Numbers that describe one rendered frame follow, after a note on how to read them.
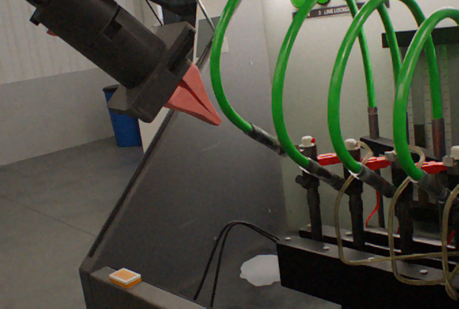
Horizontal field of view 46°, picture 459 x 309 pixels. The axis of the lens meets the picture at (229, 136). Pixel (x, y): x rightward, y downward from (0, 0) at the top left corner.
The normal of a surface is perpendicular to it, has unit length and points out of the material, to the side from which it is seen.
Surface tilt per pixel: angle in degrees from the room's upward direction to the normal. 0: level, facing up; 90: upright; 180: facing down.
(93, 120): 90
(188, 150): 90
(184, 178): 90
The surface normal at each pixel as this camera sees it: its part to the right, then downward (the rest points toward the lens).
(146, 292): -0.13, -0.97
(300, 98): -0.70, 0.24
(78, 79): 0.66, 0.07
